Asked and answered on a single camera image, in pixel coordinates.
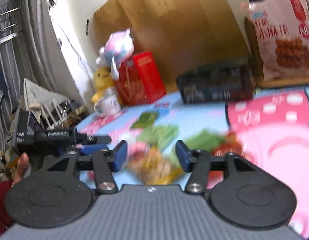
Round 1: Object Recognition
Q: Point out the left hand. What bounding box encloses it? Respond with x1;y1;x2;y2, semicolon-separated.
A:
12;153;29;186

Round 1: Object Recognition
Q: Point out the red snack packet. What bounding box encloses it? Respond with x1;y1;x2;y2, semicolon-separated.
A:
211;132;246;157

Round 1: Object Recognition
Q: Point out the small green snack packet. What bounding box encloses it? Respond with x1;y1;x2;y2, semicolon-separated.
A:
185;129;225;151

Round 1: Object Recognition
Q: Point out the white enamel mug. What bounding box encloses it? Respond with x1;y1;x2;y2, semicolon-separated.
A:
94;94;122;117

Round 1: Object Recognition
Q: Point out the yellow duck plush toy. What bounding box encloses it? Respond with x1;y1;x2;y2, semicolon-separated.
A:
91;67;114;104

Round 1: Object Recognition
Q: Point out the yellow chips snack bag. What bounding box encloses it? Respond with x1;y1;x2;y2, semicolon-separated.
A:
127;147;184;185

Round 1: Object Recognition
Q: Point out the green pickled vegetable packet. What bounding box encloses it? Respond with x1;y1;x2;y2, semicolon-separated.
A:
131;112;159;129

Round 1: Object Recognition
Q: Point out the light green snack packet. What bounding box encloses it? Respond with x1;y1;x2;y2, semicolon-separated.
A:
136;125;179;151

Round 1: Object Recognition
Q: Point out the red gift box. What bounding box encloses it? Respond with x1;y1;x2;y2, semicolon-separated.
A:
114;51;166;106

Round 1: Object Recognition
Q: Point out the black sheep print box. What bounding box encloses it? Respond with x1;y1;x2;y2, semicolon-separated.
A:
176;57;254;104

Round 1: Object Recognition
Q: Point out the pink blue plush toy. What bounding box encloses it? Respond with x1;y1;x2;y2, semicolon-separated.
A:
95;29;135;81

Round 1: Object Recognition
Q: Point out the pink fried dough snack bag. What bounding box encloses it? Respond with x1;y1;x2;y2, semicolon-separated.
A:
241;0;309;80

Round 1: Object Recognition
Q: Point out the wooden board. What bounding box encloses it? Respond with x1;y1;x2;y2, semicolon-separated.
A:
89;0;249;91

